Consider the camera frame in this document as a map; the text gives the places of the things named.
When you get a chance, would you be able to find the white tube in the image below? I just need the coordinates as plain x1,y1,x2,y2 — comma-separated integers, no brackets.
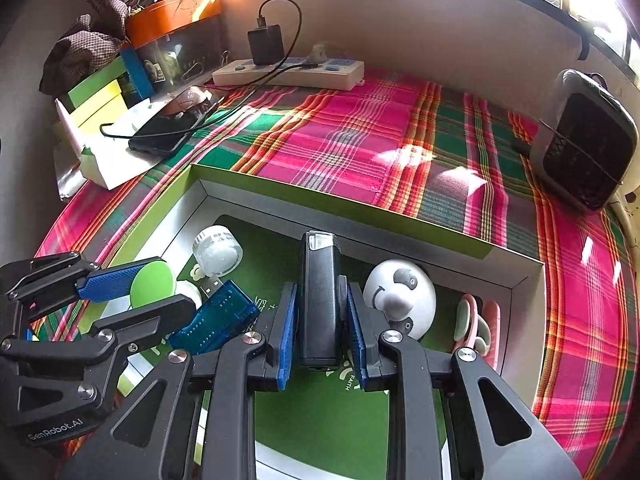
54,99,86,157

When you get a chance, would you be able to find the black charger block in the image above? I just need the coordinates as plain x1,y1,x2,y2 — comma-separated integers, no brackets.
247,24,286,66

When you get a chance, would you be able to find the green cardboard box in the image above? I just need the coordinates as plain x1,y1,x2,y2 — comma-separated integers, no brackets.
75,162,545,480

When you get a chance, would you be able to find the blue carton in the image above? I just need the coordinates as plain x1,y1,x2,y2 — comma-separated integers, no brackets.
119,45,156,102

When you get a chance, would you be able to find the white egg-shaped device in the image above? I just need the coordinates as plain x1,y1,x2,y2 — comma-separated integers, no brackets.
362,259,437,343

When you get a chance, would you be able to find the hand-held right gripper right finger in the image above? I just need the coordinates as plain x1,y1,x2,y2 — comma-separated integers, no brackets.
345,280,583,480

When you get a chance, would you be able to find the green capped white holder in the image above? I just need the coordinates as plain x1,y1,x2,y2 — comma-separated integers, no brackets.
129,257,203,311

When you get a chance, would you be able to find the black charging cable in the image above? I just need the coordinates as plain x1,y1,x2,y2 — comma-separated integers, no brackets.
100,0,304,142

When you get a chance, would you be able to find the green tissue pack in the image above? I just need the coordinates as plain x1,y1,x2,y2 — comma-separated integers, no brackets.
80,146,107,181

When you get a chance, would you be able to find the blue translucent usb device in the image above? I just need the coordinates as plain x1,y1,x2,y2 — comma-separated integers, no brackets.
167,275,262,356

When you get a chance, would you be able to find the white paper sheet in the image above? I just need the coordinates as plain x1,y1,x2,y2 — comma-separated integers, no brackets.
82,97,217,191

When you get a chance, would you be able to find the black smartphone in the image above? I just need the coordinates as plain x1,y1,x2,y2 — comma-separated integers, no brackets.
128,110,201,155

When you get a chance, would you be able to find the black power bank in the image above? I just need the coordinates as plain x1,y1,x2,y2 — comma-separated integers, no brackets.
299,230,342,372

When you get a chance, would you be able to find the white power strip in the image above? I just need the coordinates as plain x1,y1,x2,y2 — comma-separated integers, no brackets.
212,55,366,92

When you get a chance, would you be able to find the white round bulb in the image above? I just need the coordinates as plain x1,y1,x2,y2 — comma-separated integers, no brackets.
192,225,244,277

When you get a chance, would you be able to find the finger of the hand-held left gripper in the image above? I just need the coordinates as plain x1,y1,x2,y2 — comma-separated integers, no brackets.
0,251,143,328
0,294,197,418

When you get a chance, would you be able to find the brown checkered cloth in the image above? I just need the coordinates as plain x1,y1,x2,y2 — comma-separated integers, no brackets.
40,15,126,96

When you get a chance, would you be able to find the orange lidded clear container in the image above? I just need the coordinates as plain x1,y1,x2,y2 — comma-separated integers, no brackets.
125,0,226,86

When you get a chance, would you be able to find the pink ear hook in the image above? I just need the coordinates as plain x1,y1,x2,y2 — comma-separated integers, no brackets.
452,294,502,371

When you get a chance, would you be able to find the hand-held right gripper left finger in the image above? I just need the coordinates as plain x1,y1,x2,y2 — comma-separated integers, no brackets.
60,280,301,480

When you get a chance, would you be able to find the grey desktop fan heater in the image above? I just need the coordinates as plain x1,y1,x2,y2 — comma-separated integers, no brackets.
529,68,640,216

